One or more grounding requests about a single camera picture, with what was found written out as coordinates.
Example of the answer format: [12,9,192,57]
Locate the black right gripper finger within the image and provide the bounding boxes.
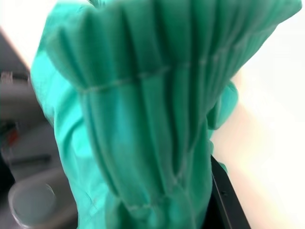
[206,154,251,229]

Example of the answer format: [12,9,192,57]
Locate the green shorts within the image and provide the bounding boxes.
[30,0,303,229]

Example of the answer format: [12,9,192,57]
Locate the silver robot body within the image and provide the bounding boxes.
[0,164,81,229]

